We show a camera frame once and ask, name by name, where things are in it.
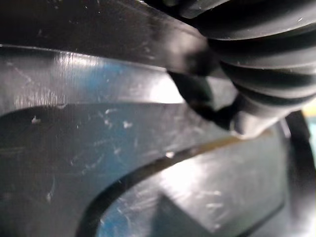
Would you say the black plastic sole-shaped housing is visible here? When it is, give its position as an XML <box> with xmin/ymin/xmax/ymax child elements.
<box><xmin>95</xmin><ymin>138</ymin><xmax>285</xmax><ymax>237</ymax></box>
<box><xmin>0</xmin><ymin>0</ymin><xmax>288</xmax><ymax>237</ymax></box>

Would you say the left robot hand black cloth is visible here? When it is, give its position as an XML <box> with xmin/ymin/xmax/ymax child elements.
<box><xmin>145</xmin><ymin>0</ymin><xmax>316</xmax><ymax>138</ymax></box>

